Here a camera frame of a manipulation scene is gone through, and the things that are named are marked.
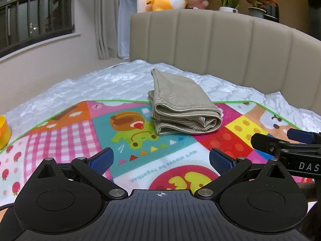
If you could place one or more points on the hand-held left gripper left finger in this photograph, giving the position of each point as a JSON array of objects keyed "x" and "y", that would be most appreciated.
[{"x": 101, "y": 160}]

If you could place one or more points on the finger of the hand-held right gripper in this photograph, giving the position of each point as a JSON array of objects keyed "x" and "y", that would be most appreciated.
[
  {"x": 265, "y": 143},
  {"x": 303, "y": 136}
]

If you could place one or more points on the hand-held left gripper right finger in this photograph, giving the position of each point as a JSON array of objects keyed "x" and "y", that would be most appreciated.
[{"x": 220, "y": 161}]

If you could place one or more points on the beige striped garment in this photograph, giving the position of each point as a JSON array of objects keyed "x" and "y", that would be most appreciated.
[{"x": 180, "y": 100}]

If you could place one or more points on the colourful cartoon play mat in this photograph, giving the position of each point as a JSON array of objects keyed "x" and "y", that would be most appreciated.
[{"x": 75, "y": 135}]

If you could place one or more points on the white quilted mattress cover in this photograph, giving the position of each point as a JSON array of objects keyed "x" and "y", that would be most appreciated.
[{"x": 100, "y": 82}]

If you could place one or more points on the yellow plastic container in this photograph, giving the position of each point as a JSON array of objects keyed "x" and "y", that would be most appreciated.
[{"x": 4, "y": 133}]

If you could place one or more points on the beige padded headboard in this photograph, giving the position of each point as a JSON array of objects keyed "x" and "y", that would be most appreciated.
[{"x": 225, "y": 50}]

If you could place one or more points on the dark plant pot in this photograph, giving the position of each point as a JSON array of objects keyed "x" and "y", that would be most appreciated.
[{"x": 272, "y": 13}]

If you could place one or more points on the white sheer curtain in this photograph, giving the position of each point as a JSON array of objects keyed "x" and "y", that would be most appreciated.
[{"x": 126, "y": 25}]

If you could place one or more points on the red-leaf plant in grey pot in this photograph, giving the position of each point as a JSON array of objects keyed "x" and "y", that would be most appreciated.
[{"x": 257, "y": 2}]

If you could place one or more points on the beige curtain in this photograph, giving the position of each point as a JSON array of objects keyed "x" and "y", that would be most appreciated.
[{"x": 105, "y": 17}]

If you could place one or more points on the dark window railing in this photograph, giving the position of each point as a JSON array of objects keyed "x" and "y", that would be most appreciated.
[{"x": 37, "y": 20}]

